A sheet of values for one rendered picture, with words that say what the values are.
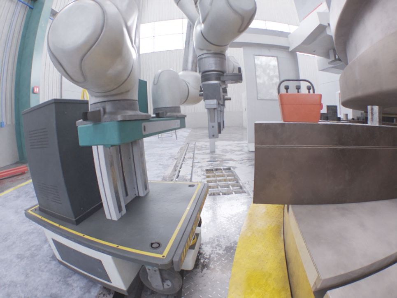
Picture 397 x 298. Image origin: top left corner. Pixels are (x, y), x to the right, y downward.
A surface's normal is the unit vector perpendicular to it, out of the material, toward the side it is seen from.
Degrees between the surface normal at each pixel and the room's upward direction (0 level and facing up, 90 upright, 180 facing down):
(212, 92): 90
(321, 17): 90
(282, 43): 90
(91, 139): 90
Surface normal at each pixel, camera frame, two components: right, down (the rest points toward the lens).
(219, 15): -0.67, 0.68
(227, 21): -0.30, 0.94
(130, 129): 0.98, -0.02
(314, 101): -0.37, 0.29
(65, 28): 0.23, 0.26
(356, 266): -0.05, -0.98
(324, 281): -0.16, 0.18
